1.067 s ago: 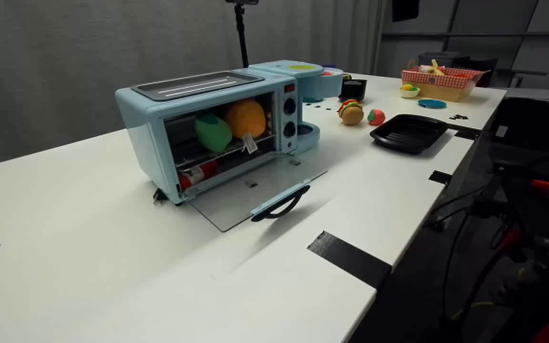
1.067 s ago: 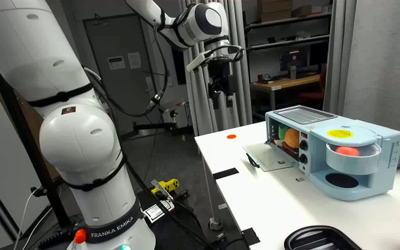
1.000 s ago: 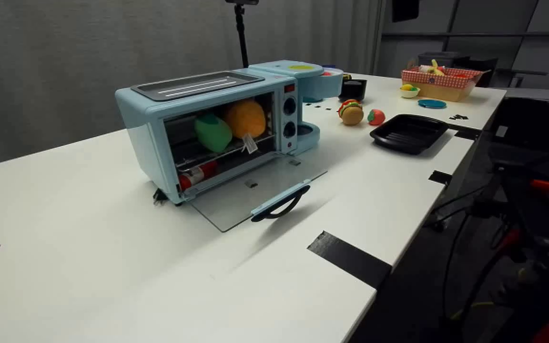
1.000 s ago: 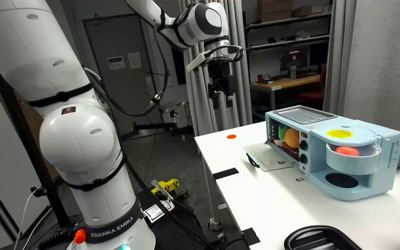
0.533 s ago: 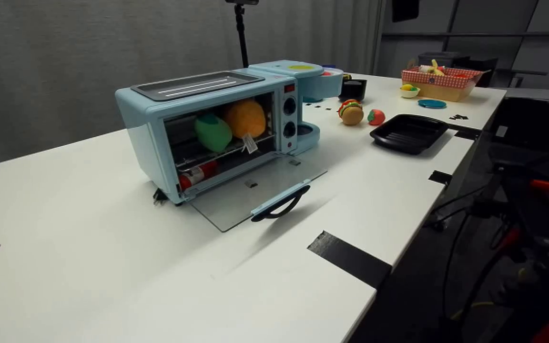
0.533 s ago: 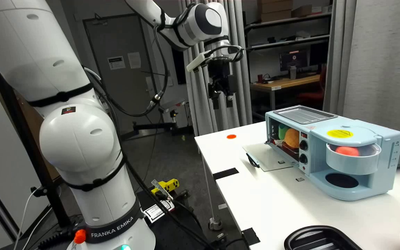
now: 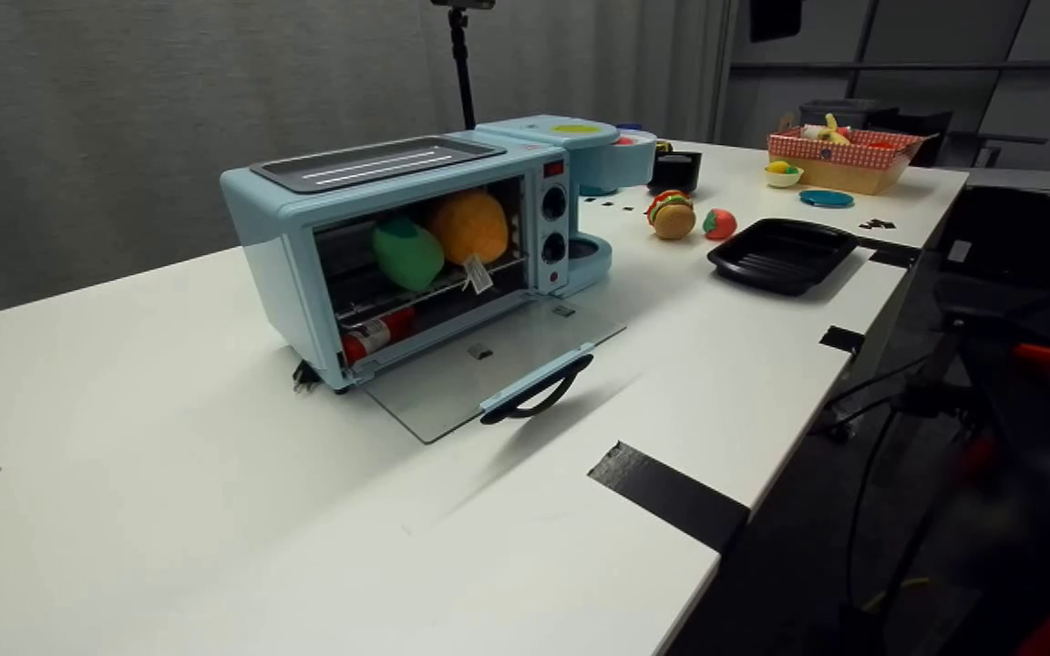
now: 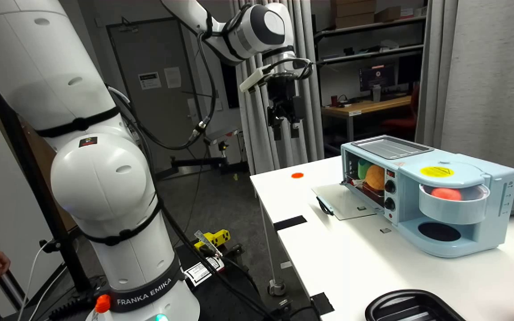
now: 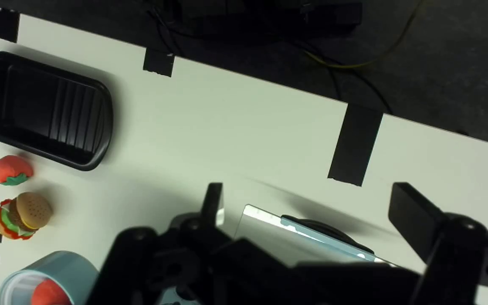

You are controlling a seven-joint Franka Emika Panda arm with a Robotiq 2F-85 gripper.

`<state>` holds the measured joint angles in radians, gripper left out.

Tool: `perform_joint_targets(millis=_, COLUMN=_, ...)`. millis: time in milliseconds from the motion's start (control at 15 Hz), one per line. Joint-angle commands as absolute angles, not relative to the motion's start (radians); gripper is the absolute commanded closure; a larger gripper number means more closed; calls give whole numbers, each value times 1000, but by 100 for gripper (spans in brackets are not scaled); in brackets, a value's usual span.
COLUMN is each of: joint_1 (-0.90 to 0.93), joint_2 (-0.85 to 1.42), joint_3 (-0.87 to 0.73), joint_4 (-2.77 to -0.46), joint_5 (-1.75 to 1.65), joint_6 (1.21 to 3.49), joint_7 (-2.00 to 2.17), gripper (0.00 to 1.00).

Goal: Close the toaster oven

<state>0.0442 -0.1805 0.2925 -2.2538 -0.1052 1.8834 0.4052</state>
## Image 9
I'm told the black plastic tray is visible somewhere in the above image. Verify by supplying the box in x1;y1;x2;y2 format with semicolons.
0;51;114;172

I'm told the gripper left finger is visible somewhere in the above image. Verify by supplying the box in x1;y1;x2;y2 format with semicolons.
87;182;233;305

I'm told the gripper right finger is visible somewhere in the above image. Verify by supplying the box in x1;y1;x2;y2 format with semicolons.
388;182;488;305

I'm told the toy burger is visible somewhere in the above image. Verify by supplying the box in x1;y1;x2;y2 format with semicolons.
0;192;53;241

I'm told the black tape strip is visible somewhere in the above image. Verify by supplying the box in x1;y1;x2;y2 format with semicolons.
143;47;175;78
0;8;20;44
327;103;384;187

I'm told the light blue cup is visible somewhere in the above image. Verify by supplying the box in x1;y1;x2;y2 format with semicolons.
0;250;100;305

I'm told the red toy fruit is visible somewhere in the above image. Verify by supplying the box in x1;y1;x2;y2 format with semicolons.
30;278;73;305

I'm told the toaster oven door handle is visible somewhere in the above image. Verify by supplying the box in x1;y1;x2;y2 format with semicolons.
280;215;376;255

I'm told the red toy strawberry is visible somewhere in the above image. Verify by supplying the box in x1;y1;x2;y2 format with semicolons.
0;155;34;186

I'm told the yellow cable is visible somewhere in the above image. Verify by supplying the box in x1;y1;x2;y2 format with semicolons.
303;0;427;69

